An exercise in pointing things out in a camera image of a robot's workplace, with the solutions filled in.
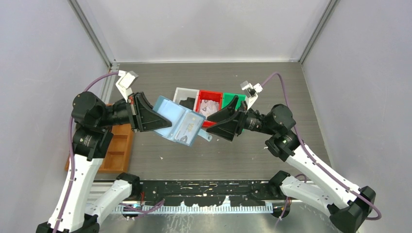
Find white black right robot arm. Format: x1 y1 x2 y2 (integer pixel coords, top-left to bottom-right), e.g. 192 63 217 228
207 97 376 233

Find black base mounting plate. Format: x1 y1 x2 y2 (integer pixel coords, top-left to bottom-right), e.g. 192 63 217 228
125 180 286 207

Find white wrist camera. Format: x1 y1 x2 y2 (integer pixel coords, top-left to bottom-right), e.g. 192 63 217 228
240 81 263 110
115 70 139 100

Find blue leather card holder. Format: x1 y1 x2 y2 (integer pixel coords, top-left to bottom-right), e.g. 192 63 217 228
154 96 212 147

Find black item in white bin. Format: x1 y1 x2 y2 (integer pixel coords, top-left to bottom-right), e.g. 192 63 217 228
179 97 196 110

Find red plastic bin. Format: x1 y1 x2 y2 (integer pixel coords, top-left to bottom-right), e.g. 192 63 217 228
194 90 223 128

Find white plastic bin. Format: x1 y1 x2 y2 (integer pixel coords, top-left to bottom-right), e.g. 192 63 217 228
172 87 200 111

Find orange compartment tray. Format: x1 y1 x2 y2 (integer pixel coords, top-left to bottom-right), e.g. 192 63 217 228
65 103 135 174

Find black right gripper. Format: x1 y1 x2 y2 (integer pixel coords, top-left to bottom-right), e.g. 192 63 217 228
206 95 276 140

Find cards in red bin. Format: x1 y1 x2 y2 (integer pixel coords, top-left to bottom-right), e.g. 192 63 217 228
199 100 219 117

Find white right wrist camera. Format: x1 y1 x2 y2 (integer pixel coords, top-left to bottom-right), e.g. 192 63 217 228
240 81 263 110

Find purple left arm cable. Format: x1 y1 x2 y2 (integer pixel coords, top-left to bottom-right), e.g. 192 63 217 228
51 71 167 233

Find silver VIP credit card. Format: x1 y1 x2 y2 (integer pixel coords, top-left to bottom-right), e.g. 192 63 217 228
172 113 205 146

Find green plastic bin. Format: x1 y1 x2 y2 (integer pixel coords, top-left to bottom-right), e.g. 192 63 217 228
214 94 248 137

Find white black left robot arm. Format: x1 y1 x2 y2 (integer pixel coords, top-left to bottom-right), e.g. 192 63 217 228
36 91 172 233

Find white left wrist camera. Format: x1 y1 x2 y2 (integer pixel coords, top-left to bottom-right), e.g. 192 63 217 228
115 70 139 100

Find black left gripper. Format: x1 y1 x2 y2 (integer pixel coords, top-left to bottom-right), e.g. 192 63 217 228
97 91 172 132

